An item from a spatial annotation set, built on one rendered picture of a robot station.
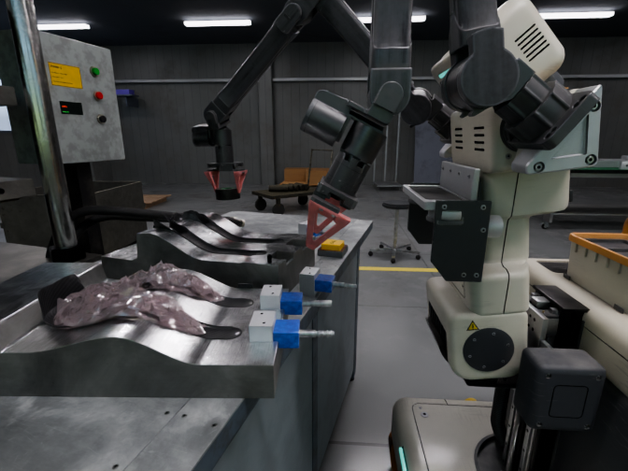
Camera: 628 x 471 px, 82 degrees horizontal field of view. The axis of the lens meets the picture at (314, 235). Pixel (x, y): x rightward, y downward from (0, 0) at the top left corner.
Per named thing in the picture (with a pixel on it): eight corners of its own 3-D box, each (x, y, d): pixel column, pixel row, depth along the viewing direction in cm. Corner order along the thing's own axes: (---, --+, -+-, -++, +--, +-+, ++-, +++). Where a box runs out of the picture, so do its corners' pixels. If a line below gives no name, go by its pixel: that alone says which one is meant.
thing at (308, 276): (358, 292, 85) (359, 271, 84) (354, 302, 81) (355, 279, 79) (306, 287, 89) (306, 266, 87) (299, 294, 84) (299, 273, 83)
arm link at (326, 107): (408, 87, 50) (399, 94, 58) (335, 47, 49) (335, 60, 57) (366, 165, 53) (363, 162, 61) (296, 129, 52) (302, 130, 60)
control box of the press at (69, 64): (162, 388, 171) (117, 49, 132) (109, 436, 144) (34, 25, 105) (125, 378, 178) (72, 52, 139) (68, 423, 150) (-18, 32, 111)
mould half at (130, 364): (289, 312, 76) (288, 263, 73) (274, 398, 51) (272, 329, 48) (54, 310, 77) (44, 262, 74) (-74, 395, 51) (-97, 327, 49)
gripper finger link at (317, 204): (288, 242, 54) (316, 187, 52) (293, 230, 61) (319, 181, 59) (328, 263, 55) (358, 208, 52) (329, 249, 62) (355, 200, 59)
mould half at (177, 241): (315, 264, 104) (315, 220, 100) (278, 304, 80) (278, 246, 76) (170, 249, 118) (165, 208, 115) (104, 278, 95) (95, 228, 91)
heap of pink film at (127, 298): (228, 292, 71) (225, 255, 69) (199, 343, 54) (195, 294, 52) (98, 292, 72) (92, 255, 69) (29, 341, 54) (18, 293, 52)
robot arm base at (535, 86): (603, 96, 47) (551, 105, 58) (558, 56, 46) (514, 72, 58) (552, 150, 49) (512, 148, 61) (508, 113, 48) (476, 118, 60)
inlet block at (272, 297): (331, 309, 71) (331, 284, 69) (332, 322, 66) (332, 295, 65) (264, 309, 71) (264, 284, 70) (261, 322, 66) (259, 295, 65)
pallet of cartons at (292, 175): (334, 186, 869) (335, 167, 857) (334, 191, 790) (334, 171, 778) (284, 185, 877) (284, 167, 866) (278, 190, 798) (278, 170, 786)
